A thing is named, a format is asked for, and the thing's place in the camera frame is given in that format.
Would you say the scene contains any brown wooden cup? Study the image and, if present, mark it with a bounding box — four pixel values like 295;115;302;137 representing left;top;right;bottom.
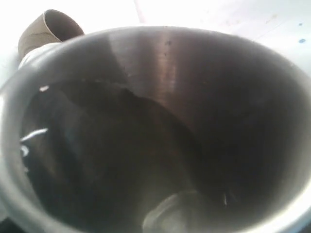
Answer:
18;9;85;59

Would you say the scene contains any stainless steel cup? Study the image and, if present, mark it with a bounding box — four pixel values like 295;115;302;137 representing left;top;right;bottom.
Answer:
0;26;311;233

